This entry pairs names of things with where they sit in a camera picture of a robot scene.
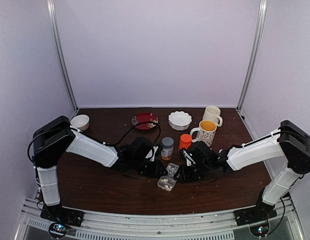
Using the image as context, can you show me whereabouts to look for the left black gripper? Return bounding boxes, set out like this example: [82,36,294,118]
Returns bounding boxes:
[132,157,169,179]

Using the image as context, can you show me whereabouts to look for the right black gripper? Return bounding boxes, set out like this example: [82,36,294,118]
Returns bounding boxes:
[174,162,211,184]

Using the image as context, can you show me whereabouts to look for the clear plastic pill organizer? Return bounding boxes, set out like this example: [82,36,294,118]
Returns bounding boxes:
[157,163,179,190]

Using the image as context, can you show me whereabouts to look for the grey lid vitamin bottle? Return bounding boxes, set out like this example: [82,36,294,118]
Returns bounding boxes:
[161,137,174,161]

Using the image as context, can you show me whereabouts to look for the orange pill bottle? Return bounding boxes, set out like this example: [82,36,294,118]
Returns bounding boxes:
[178,133,192,151]

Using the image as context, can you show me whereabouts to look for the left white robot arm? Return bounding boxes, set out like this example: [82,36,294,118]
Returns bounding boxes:
[27,115,168,222]

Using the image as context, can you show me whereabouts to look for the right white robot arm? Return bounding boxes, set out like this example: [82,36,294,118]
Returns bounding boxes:
[174,120,310,221]

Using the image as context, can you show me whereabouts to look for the cream pills in organizer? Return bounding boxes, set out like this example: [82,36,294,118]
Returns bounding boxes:
[159,177,172,191]

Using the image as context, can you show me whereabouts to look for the floral mug yellow inside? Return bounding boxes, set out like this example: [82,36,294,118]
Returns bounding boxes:
[190,120,217,147]

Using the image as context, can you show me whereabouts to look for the red floral plate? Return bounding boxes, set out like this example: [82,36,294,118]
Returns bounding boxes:
[131,112,159,131]

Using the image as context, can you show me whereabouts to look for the white scalloped bowl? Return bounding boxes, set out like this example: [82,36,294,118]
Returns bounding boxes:
[168,111,192,131]

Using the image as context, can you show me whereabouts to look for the cream ribbed mug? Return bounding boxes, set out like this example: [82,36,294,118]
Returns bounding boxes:
[202,105,223,127]

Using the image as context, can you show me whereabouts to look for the white ceramic rice bowl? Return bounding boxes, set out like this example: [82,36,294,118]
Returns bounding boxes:
[70,114,90,131]

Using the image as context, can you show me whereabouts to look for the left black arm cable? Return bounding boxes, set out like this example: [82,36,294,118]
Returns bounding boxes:
[28,121,162,166]

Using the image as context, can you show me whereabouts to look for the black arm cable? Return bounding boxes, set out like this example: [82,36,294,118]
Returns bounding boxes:
[28,121,162,166]
[278,127,310,153]

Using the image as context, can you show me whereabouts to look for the front aluminium rail base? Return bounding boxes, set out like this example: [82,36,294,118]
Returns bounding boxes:
[12,197,306,240]

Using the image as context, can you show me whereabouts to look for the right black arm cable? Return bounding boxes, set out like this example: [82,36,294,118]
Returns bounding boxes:
[278,127,310,153]

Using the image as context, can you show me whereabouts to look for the right aluminium frame post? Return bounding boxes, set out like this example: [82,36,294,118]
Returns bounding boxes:
[236,0,267,112]

